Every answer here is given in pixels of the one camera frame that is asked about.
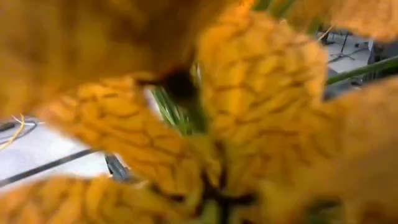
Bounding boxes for black floor cable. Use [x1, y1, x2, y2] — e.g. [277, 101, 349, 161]
[0, 121, 38, 141]

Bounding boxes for black tripod stand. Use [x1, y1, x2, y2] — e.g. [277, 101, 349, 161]
[323, 29, 357, 63]

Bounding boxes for yellow artificial flower bunch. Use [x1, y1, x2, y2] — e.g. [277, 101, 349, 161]
[0, 0, 398, 224]
[289, 0, 398, 43]

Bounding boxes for long yellow cable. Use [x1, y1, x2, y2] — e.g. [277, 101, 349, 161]
[0, 113, 26, 151]

